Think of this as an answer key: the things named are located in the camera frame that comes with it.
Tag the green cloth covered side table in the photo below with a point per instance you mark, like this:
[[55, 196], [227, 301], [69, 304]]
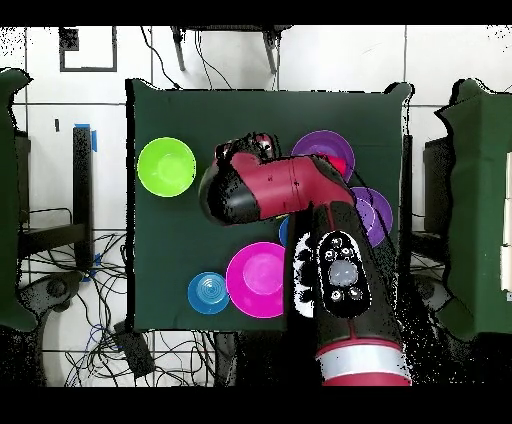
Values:
[[10, 200], [480, 200]]

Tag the black square floor frame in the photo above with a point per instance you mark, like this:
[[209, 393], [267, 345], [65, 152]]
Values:
[[88, 70]]

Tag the dark green tablecloth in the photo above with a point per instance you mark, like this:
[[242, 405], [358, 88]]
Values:
[[200, 120]]

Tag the black metal post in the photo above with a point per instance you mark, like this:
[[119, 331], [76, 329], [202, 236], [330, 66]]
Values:
[[407, 180]]

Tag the light blue plastic bowl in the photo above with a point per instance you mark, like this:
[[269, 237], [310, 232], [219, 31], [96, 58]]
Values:
[[206, 293]]

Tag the large pink plastic bowl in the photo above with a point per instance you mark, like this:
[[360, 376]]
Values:
[[240, 280]]

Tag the dark blue plastic bowl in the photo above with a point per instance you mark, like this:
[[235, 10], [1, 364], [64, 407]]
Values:
[[283, 232]]

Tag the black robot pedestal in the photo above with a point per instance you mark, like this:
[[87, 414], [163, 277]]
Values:
[[260, 356]]

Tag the green plastic bowl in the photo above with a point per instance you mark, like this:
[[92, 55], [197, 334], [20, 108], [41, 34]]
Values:
[[166, 167]]

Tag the stand with metal legs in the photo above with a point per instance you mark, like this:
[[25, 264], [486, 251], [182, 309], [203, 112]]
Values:
[[178, 50]]

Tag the black metal frame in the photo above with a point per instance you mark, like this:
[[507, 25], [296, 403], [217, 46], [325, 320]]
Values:
[[82, 180]]

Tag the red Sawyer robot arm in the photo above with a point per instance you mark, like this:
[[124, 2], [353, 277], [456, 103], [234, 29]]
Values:
[[288, 184]]

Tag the purple plastic bowl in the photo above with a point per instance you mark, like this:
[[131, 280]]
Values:
[[382, 212], [320, 142]]

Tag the black power brick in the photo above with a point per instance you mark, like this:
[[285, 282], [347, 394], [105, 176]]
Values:
[[134, 352]]

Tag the blue tape strip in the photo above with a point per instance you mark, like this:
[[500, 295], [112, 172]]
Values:
[[94, 142]]

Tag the grey pedestal foot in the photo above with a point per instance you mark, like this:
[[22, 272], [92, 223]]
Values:
[[434, 292], [56, 288]]

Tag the red plastic cup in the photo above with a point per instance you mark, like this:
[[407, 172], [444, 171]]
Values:
[[338, 164]]

